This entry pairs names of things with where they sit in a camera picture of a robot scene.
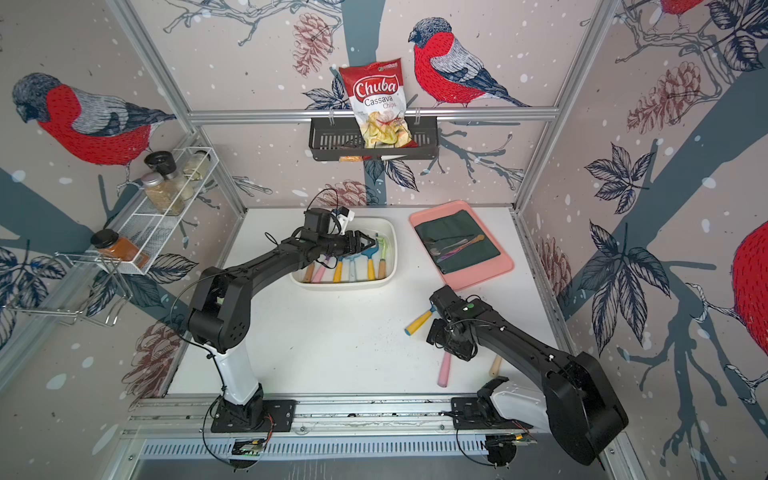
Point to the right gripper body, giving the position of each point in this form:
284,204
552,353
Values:
441,335

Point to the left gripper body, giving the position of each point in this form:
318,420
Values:
339,245

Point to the blue claw rake yellow handle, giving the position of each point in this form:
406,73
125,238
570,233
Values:
369,254

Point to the purple rake pink handle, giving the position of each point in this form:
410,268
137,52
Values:
319,270
444,372

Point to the light blue rake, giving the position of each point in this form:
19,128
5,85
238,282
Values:
352,274

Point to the teal rake yellow handle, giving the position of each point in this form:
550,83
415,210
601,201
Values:
416,324

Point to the green rake wooden handle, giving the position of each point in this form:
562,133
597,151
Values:
309,273

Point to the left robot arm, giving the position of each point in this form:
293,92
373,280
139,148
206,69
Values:
220,307

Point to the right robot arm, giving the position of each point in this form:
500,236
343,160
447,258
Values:
582,409

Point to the white storage box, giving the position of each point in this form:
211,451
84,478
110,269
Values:
372,226

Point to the Chuba cassava chips bag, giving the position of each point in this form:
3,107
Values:
377,98

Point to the clear spice jar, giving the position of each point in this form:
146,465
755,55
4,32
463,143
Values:
197,166

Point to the silver lid spice jar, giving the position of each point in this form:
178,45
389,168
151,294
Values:
162,194

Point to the black lid spice jar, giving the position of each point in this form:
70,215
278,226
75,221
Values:
161,162

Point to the orange spice jar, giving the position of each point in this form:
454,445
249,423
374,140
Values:
112,244

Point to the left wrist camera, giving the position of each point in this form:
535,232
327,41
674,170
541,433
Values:
323,221

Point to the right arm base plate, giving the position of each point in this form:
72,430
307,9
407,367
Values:
479,413

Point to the black wall basket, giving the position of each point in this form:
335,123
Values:
333,140

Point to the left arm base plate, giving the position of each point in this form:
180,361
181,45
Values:
258,415

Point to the white wire spice rack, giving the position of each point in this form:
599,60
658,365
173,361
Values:
150,230

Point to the wire cup holder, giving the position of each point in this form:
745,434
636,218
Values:
66,287

